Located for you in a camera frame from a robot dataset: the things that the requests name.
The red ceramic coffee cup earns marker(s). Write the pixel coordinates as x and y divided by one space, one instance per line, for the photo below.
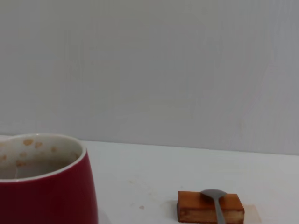
51 200

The dark orange wooden block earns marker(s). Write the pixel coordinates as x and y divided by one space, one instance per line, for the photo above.
191 203

